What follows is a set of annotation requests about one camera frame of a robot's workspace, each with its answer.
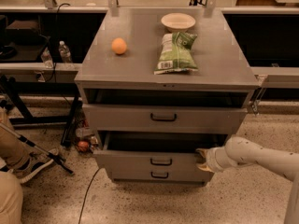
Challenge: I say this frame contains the person leg beige trousers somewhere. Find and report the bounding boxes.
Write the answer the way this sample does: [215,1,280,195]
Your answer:
[0,106,30,224]

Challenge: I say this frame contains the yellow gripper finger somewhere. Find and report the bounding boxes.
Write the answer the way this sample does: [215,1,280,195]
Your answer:
[196,163,209,172]
[195,148,208,159]

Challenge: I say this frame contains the black grabber stick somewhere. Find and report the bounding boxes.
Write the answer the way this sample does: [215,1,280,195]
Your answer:
[0,123,74,175]

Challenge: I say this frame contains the grey sneaker shoe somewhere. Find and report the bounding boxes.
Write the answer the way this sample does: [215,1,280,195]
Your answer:
[12,152,53,184]

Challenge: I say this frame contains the small clear water bottle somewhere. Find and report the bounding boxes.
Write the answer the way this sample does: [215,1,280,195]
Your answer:
[41,49,54,69]

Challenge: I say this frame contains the grey top drawer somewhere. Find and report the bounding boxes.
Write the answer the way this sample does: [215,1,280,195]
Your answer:
[83,105,247,134]

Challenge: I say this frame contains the green chip bag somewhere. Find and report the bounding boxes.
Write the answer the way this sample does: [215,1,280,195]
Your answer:
[154,32,198,75]

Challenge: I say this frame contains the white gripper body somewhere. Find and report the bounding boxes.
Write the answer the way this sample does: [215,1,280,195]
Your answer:
[206,147,224,173]

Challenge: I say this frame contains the black table frame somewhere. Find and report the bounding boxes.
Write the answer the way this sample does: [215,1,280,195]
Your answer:
[0,75,80,147]

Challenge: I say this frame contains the grey drawer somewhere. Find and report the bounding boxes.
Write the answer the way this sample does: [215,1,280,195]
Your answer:
[83,105,247,134]
[93,132,216,174]
[107,170,213,183]

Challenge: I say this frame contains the grey bottom drawer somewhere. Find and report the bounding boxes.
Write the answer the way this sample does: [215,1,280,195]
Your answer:
[107,170,213,183]

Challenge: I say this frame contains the red apple on floor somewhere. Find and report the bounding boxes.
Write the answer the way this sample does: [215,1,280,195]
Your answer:
[77,141,89,152]

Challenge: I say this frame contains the dark box on shelf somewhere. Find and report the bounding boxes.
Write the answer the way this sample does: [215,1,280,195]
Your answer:
[6,20,42,45]

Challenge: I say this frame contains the black floor cable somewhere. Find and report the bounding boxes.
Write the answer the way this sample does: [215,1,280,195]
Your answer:
[77,166,101,224]

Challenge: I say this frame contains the orange fruit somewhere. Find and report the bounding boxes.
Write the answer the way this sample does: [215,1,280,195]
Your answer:
[111,37,127,55]

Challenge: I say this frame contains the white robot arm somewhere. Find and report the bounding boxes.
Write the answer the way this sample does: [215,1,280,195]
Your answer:
[196,135,299,224]

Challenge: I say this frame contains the grey metal drawer cabinet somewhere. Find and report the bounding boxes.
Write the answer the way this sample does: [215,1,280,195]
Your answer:
[74,7,260,187]

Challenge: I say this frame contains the beige shallow bowl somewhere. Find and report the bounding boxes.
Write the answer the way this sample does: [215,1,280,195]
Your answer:
[161,13,195,33]

